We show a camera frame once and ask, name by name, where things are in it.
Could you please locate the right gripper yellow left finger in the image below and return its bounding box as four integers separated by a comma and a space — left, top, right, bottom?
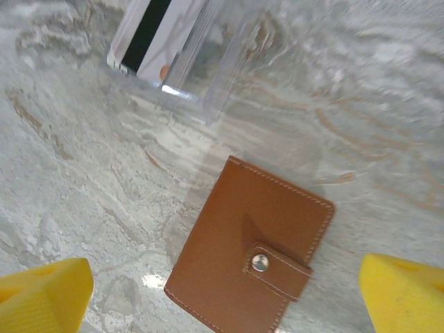
0, 257, 94, 333

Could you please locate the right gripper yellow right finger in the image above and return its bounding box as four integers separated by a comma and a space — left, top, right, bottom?
359, 253, 444, 333

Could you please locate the brown leather card holder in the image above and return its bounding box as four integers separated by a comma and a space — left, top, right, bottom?
162, 155, 336, 333

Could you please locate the stack of credit cards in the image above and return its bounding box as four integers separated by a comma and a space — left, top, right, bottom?
106, 0, 209, 86

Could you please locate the clear acrylic card box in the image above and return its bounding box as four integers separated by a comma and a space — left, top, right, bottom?
103, 0, 264, 128

